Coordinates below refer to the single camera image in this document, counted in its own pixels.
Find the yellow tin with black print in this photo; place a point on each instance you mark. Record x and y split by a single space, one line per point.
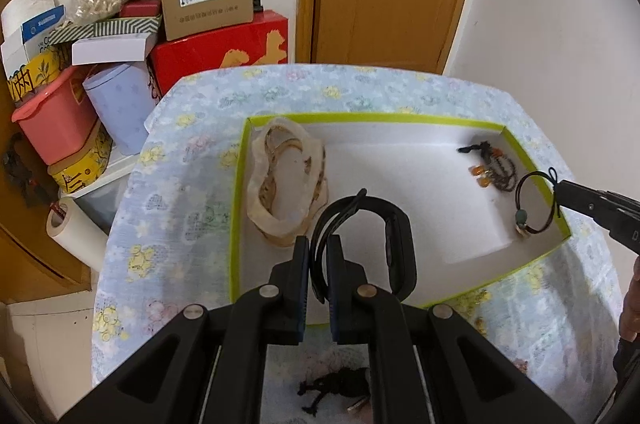
35 76
80 168

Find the black smart band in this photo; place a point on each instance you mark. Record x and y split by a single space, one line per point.
400 249

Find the dark hanging ornament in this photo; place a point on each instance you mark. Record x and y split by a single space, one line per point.
22 174

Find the lavender plastic bin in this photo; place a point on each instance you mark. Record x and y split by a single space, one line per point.
122 108

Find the small red box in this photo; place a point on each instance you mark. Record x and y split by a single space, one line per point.
140 8

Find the floral tablecloth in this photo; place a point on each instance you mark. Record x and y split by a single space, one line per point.
170 184

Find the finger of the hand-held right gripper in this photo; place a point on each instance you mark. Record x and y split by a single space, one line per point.
582 199

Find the white and blue carton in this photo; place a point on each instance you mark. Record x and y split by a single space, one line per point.
40 23

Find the small black box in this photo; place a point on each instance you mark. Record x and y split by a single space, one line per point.
257 5

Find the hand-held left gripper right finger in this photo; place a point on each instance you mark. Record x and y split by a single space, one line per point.
334 269

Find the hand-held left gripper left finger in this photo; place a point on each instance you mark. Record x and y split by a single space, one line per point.
301 264

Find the person's right hand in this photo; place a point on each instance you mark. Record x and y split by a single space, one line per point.
631 304

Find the white flat box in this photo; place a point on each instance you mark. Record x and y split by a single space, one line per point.
110 51

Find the large red gift box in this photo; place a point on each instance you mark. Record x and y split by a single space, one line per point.
210 48

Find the white paper roll with core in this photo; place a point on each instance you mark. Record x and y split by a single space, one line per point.
80 236

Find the white storage box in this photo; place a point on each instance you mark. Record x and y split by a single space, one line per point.
107 199

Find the white box with green rim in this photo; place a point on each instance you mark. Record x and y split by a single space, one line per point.
430 214

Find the green striped flat box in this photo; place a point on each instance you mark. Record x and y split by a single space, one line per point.
115 26

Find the pink plastic bin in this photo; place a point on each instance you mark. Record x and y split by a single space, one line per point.
55 118

